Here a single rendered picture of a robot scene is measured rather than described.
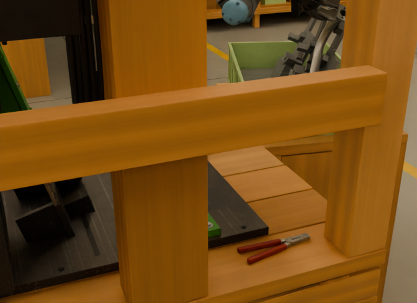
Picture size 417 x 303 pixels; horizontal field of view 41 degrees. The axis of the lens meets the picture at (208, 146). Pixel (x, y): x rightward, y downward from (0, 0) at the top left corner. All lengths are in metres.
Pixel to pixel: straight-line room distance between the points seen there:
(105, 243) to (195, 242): 0.26
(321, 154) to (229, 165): 0.49
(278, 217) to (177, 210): 0.40
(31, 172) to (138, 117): 0.16
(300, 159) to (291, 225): 0.65
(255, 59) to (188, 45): 1.61
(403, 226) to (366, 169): 1.94
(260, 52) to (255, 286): 1.50
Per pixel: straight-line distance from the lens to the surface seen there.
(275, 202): 1.31
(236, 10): 1.68
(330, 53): 1.97
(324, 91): 0.87
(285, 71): 2.19
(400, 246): 2.84
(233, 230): 1.17
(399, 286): 2.58
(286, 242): 1.16
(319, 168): 1.90
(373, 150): 1.05
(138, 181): 0.86
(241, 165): 1.47
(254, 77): 2.29
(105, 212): 1.25
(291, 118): 0.86
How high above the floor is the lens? 1.54
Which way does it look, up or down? 25 degrees down
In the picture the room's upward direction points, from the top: straight up
